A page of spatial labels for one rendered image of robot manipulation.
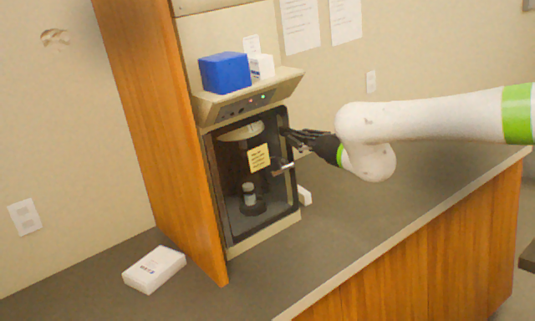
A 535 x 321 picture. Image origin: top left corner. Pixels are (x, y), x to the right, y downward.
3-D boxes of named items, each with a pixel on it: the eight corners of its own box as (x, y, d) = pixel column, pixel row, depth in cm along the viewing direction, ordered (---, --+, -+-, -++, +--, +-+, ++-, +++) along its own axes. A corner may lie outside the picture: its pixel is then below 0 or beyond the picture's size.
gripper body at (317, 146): (343, 130, 122) (320, 124, 129) (321, 140, 117) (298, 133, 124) (344, 155, 124) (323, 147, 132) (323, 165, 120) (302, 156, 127)
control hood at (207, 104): (198, 127, 122) (191, 94, 118) (286, 95, 139) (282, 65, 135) (219, 136, 113) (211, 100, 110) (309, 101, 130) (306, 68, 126)
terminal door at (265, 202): (227, 247, 139) (203, 133, 123) (298, 208, 154) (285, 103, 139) (228, 249, 138) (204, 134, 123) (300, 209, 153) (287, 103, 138)
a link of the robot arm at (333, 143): (338, 177, 116) (361, 165, 121) (334, 137, 112) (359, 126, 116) (323, 170, 121) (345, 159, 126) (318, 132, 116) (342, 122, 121)
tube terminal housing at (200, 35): (191, 231, 159) (138, 17, 130) (262, 196, 176) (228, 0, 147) (226, 262, 140) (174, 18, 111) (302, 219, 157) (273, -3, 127)
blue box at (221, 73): (203, 90, 120) (196, 58, 116) (233, 81, 125) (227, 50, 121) (221, 96, 112) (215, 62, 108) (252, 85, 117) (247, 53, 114)
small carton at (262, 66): (252, 78, 125) (248, 57, 123) (266, 73, 128) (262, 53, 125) (261, 80, 121) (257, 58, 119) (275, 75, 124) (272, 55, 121)
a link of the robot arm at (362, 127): (507, 157, 84) (513, 118, 91) (498, 113, 78) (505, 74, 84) (337, 158, 106) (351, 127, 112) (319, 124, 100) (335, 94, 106)
